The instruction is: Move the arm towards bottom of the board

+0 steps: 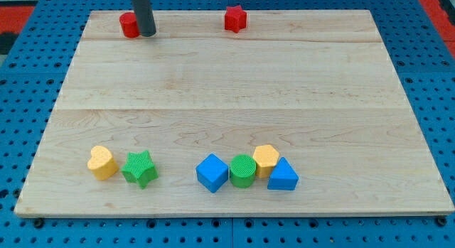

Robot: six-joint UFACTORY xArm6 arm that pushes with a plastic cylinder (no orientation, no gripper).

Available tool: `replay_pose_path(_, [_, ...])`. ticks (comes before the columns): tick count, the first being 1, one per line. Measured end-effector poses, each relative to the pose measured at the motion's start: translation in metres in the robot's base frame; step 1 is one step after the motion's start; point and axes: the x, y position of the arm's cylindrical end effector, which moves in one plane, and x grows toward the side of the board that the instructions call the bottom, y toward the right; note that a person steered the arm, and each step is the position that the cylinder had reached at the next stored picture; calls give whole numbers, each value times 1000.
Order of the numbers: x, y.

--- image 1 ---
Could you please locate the yellow hexagon block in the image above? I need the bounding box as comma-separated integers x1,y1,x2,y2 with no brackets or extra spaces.
252,144,279,178

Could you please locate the green star block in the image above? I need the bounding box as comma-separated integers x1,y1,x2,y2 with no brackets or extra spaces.
121,150,159,189

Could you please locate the green cylinder block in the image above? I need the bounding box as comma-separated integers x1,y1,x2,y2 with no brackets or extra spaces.
230,154,257,188

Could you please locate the blue cube block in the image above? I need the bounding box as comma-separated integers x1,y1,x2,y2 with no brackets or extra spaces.
196,153,229,193

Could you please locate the light wooden board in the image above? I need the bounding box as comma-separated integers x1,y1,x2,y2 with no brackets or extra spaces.
15,10,454,218

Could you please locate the yellow heart block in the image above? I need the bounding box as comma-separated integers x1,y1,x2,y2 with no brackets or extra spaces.
87,145,119,180

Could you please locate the grey cylindrical robot arm rod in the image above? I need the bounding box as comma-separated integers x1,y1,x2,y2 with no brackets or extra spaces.
131,0,156,37

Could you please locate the red cylinder block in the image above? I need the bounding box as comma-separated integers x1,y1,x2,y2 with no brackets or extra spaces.
119,12,140,38

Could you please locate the red star block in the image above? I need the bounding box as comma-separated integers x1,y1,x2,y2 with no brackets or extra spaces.
224,5,247,33

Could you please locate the blue triangle block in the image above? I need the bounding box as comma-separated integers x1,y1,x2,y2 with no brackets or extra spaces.
267,157,299,190

